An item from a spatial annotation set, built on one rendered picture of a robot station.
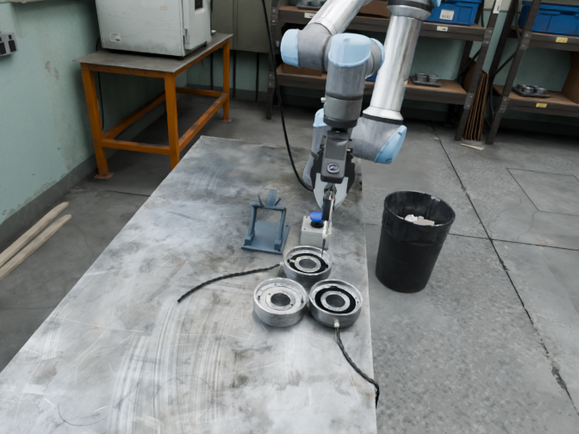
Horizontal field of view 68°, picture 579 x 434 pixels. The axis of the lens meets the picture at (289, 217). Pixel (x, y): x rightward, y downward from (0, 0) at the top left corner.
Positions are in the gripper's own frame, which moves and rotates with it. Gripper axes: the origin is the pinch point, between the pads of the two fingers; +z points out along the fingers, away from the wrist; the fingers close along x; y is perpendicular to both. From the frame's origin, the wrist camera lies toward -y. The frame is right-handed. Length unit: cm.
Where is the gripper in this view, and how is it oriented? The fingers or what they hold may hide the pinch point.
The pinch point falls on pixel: (327, 205)
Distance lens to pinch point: 97.0
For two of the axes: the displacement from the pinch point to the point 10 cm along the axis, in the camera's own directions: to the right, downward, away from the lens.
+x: -9.8, -1.4, 1.0
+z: -0.7, 8.5, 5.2
